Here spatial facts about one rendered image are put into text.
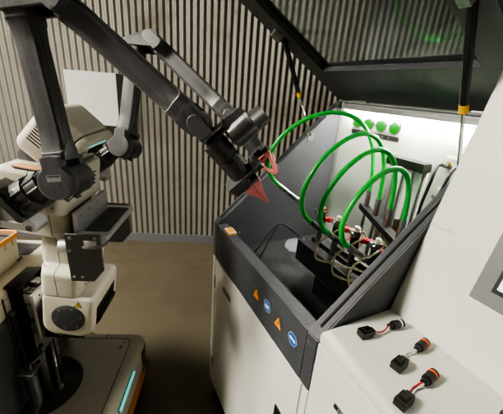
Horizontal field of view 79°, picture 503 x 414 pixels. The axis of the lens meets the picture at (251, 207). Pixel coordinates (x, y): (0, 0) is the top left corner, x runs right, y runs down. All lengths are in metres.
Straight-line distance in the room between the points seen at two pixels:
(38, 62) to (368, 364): 0.91
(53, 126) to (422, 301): 0.92
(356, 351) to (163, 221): 2.57
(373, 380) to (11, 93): 3.15
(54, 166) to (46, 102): 0.14
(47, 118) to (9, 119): 2.51
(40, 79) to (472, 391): 1.05
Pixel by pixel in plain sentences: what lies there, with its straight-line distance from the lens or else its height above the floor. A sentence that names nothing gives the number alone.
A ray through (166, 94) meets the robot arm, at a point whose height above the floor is 1.44.
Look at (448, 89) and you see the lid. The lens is 1.04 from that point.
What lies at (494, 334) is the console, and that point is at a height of 1.07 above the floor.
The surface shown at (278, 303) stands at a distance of 0.88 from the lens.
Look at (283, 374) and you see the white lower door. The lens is 0.97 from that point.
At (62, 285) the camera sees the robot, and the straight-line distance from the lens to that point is 1.14.
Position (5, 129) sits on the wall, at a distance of 3.37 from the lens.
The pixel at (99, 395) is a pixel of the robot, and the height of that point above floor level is 0.28.
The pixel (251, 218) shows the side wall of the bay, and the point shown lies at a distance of 1.29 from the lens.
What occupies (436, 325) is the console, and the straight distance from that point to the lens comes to 0.82.
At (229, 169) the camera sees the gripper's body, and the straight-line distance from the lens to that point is 0.70.
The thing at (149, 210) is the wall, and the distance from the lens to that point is 3.06.
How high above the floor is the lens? 1.47
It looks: 21 degrees down
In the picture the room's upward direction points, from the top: 4 degrees clockwise
